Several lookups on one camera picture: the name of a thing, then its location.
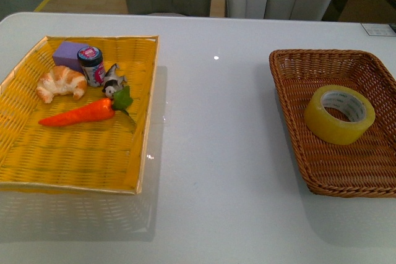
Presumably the black white animal figurine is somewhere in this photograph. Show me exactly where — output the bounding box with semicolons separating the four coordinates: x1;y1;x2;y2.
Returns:
102;63;127;100

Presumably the label sticker on table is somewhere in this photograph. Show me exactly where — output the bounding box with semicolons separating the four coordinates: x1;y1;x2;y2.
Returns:
361;23;396;36

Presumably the clear yellowish tape roll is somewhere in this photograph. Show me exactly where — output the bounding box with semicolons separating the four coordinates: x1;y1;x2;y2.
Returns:
304;85;376;145

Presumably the purple foam block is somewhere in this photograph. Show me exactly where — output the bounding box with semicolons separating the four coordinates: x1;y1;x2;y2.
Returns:
52;41;88;73

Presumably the yellow woven basket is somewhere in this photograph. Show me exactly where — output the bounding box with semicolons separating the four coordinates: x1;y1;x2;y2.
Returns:
1;36;159;195

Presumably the toy croissant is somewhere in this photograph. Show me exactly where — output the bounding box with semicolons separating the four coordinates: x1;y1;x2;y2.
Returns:
35;66;88;104

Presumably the small dark labelled jar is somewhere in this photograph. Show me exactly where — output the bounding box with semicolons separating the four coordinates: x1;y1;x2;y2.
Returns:
77;46;105;87

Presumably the orange toy carrot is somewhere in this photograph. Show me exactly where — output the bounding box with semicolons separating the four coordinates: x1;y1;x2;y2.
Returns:
38;86;134;127

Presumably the brown wicker basket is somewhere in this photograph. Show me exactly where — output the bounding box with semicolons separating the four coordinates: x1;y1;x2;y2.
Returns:
269;49;395;198

